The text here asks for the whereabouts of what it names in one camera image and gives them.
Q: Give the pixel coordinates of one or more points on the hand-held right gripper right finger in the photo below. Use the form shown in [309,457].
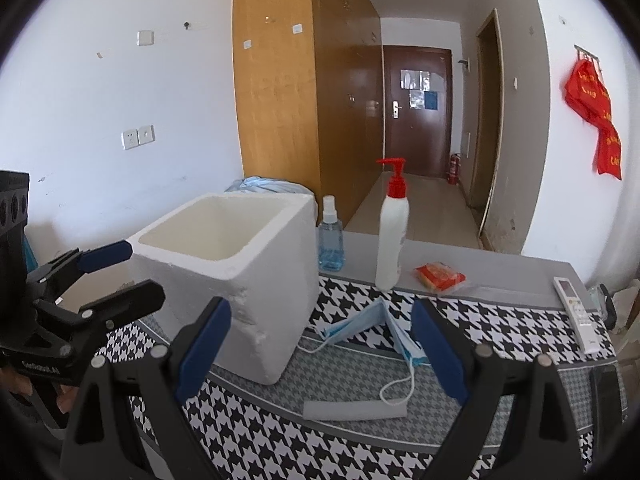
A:
[440,355]

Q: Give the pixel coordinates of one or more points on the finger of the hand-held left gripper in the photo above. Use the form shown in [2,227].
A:
[105,254]
[130,297]

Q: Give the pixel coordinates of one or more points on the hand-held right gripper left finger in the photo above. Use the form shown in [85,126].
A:
[200,350]

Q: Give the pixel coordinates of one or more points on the white foam box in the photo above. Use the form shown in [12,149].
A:
[260,300]

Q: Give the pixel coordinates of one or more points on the blue face mask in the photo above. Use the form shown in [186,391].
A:
[350,327]

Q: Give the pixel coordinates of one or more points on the person's left hand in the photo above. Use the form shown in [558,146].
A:
[15,385]

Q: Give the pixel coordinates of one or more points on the red snack packet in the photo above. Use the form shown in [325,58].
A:
[440,277]

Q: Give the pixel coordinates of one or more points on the white foam strip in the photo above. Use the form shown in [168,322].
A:
[355,410]

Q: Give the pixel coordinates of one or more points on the white pump bottle red top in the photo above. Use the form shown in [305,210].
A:
[392,240]

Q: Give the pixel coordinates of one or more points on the houndstooth table cloth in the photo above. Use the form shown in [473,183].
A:
[350,452]

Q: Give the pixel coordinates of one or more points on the white remote control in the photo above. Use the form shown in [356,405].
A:
[577,312]

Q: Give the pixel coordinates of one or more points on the blue spray bottle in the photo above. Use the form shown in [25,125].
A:
[331,245]

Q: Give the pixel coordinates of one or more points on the black phone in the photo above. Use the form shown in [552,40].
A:
[606,395]

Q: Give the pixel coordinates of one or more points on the light blue cloth pile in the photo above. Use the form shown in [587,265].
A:
[270,186]

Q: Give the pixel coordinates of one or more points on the red fire extinguisher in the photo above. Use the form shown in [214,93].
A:
[452,170]

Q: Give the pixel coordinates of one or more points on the dark brown door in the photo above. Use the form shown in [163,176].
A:
[420,140]

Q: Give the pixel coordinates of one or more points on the wooden wardrobe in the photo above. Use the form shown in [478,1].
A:
[290,110]

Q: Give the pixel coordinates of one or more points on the blue door notice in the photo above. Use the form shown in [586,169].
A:
[431,101]

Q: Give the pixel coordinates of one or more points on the clear door notice pocket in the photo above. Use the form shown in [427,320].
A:
[416,81]

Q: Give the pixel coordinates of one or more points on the red hanging banners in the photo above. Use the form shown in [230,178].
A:
[595,105]

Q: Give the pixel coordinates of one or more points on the white wall socket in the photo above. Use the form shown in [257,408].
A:
[129,140]

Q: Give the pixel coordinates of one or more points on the wooden side door frame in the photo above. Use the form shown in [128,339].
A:
[495,110]

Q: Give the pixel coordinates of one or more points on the dark wall bracket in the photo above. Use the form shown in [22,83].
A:
[462,64]

